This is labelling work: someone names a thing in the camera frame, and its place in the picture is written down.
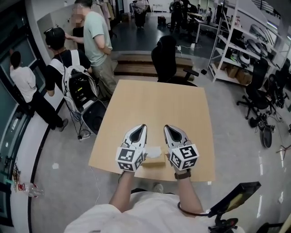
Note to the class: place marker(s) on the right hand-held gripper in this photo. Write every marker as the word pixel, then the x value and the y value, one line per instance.
pixel 184 155

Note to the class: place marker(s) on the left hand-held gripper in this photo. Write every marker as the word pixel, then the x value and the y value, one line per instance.
pixel 125 155

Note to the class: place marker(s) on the white cloth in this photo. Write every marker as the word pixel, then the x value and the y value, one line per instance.
pixel 154 152

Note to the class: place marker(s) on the wooden tissue box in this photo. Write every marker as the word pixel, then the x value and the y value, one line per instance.
pixel 154 162

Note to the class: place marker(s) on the person's left forearm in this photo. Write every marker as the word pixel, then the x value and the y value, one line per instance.
pixel 122 191

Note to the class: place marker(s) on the person's right forearm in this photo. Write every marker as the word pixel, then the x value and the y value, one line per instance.
pixel 189 195

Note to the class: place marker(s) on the dark wristwatch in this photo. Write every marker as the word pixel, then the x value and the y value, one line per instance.
pixel 183 175

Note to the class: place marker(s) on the wooden table with metal legs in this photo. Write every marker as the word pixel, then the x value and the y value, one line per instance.
pixel 157 107

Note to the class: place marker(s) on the person's white shoe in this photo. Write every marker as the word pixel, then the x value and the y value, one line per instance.
pixel 158 188

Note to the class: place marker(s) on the person's black trousers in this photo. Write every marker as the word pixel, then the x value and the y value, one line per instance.
pixel 141 191

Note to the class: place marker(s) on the wooden steps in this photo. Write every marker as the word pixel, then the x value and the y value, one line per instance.
pixel 136 66

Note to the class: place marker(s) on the person's white shirt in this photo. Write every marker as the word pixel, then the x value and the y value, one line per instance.
pixel 145 216

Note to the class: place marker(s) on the black office chair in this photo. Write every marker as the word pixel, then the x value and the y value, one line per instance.
pixel 166 59
pixel 259 86

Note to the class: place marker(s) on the white paper scrap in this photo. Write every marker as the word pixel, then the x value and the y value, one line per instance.
pixel 55 165

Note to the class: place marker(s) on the cardboard box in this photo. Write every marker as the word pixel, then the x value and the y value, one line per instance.
pixel 232 71
pixel 243 76

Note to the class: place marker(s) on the black electric unicycle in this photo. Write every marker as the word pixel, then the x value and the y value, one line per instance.
pixel 266 137

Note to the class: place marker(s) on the black and red device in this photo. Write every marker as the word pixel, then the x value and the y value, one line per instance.
pixel 225 225

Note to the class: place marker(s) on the metal tripod stand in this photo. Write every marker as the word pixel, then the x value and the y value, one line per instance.
pixel 284 150

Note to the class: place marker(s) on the white metal shelf rack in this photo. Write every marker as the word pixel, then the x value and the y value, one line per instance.
pixel 229 41

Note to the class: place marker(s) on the clear plastic bottle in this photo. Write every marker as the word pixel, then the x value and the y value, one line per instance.
pixel 33 190

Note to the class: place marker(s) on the white desk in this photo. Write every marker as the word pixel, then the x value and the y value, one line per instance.
pixel 202 25

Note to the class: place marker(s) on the pile of rubber bands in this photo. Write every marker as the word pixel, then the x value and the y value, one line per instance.
pixel 16 177

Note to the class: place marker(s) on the green clamp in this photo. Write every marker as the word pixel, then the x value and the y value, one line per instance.
pixel 9 181

